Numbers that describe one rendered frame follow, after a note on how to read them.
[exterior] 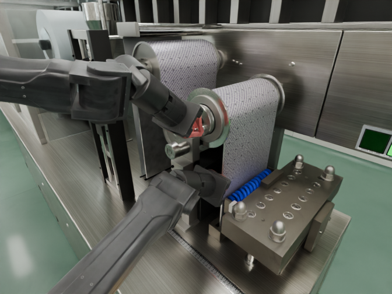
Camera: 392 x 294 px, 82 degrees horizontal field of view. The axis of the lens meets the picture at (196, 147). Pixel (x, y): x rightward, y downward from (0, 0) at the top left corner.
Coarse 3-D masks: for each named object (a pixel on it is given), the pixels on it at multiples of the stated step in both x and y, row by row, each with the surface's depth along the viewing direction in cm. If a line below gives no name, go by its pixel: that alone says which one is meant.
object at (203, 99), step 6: (276, 90) 65; (198, 96) 52; (204, 96) 51; (192, 102) 55; (198, 102) 53; (204, 102) 52; (210, 102) 50; (216, 108) 50; (216, 114) 50; (216, 120) 51; (222, 120) 50; (216, 126) 51; (222, 126) 51; (216, 132) 52; (204, 138) 56; (210, 138) 54; (216, 138) 53
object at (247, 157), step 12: (252, 132) 60; (264, 132) 65; (228, 144) 54; (240, 144) 58; (252, 144) 62; (264, 144) 68; (228, 156) 56; (240, 156) 60; (252, 156) 65; (264, 156) 71; (228, 168) 58; (240, 168) 62; (252, 168) 68; (264, 168) 74; (240, 180) 65; (228, 192) 62
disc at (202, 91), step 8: (200, 88) 52; (192, 96) 55; (208, 96) 51; (216, 96) 49; (224, 104) 49; (224, 112) 49; (224, 120) 50; (224, 128) 51; (224, 136) 52; (208, 144) 56; (216, 144) 54
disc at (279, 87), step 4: (252, 76) 70; (256, 76) 69; (260, 76) 68; (264, 76) 67; (268, 76) 66; (272, 76) 65; (268, 80) 66; (272, 80) 65; (276, 80) 64; (272, 84) 66; (276, 84) 65; (280, 84) 64; (276, 88) 65; (280, 88) 64; (280, 92) 65; (280, 96) 65; (284, 96) 64; (280, 100) 66; (284, 100) 65; (280, 104) 66; (280, 108) 66; (276, 112) 68; (280, 112) 67; (276, 116) 68
